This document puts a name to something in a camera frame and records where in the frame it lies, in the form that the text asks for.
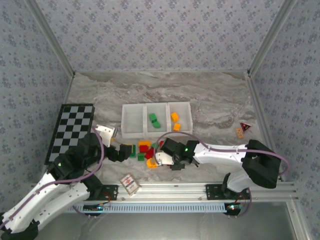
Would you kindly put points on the long orange lego brick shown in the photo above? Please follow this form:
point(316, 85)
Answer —
point(144, 143)

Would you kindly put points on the orange arch lego brick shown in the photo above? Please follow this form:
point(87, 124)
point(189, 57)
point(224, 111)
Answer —
point(150, 164)

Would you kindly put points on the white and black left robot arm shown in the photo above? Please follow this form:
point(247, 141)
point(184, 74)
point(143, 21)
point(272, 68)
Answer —
point(30, 207)

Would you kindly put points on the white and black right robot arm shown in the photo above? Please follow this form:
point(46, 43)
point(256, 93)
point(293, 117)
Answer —
point(220, 155)

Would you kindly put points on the white plastic bin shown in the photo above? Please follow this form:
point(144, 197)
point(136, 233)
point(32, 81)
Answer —
point(133, 135)
point(181, 133)
point(157, 134)

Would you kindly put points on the playing card box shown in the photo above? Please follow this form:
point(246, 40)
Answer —
point(130, 183)

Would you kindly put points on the black and grey checkerboard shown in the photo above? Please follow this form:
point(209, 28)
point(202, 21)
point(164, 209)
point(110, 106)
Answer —
point(72, 125)

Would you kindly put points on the small tan wooden block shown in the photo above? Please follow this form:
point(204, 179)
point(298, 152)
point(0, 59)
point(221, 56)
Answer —
point(240, 133)

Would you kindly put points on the red triangle sign piece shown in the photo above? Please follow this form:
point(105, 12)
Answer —
point(245, 127)

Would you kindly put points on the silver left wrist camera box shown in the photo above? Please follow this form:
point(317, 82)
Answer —
point(106, 133)

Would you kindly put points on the long aluminium mounting rail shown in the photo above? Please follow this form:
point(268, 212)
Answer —
point(175, 192)

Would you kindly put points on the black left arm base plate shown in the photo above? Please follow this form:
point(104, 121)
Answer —
point(112, 192)

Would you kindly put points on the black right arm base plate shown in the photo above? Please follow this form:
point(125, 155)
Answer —
point(212, 192)

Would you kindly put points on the aluminium side rail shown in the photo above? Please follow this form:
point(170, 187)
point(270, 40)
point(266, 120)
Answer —
point(257, 100)

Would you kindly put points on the aluminium corner post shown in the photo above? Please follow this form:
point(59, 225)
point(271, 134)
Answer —
point(52, 37)
point(271, 37)

